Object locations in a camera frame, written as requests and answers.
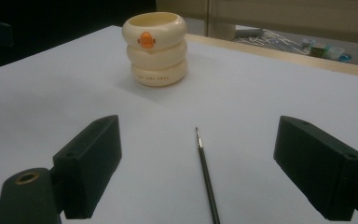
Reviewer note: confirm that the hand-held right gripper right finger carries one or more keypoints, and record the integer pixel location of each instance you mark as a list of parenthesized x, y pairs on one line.
[(320, 168)]

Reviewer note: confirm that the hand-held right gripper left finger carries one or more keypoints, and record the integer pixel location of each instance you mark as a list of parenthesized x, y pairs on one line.
[(87, 168)]

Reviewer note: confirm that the thin dark paintbrush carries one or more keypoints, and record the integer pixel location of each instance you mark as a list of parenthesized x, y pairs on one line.
[(205, 168)]

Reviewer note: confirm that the cream ringed pen holder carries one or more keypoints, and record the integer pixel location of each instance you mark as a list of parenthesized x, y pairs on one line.
[(158, 60)]

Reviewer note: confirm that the white mat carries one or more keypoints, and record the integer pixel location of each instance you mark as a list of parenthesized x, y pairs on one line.
[(245, 102)]

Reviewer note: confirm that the small dark green container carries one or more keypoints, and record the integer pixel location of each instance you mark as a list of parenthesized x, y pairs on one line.
[(317, 50)]

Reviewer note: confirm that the beige wooden shelf unit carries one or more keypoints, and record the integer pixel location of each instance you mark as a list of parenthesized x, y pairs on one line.
[(292, 15)]

